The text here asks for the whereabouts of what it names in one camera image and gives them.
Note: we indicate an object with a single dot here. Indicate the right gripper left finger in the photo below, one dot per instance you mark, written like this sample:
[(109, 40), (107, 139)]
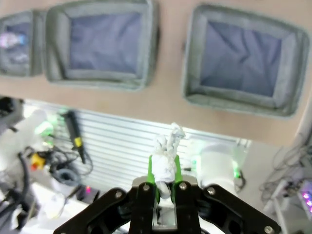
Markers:
[(143, 209)]

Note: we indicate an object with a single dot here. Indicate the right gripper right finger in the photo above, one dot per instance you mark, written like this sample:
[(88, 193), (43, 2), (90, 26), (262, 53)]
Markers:
[(190, 209)]

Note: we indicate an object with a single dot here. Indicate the white paper tissue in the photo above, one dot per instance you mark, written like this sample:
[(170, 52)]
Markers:
[(164, 168)]

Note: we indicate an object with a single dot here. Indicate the clear plastic bottle blue cap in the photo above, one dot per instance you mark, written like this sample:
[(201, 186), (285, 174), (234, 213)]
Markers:
[(11, 40)]

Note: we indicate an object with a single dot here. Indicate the black box with pink light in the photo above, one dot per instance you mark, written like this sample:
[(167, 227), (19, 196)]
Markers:
[(87, 193)]

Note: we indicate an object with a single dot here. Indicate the white power strip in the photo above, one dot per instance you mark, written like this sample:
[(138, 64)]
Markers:
[(278, 195)]

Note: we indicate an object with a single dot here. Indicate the black tool with yellow label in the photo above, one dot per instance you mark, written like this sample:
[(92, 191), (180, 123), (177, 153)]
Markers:
[(74, 131)]

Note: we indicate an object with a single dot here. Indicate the device with purple lights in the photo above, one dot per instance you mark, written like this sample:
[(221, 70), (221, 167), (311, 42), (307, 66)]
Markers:
[(306, 195)]

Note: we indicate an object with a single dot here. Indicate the yellow emergency stop button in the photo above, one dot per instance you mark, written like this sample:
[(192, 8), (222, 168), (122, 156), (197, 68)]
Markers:
[(37, 161)]

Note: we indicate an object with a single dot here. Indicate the grey fabric basket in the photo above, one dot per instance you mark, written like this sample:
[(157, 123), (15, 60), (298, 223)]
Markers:
[(102, 80), (37, 48), (195, 73)]

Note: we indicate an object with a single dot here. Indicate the ribbed aluminium base plate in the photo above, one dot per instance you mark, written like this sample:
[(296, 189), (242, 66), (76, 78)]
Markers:
[(117, 136)]

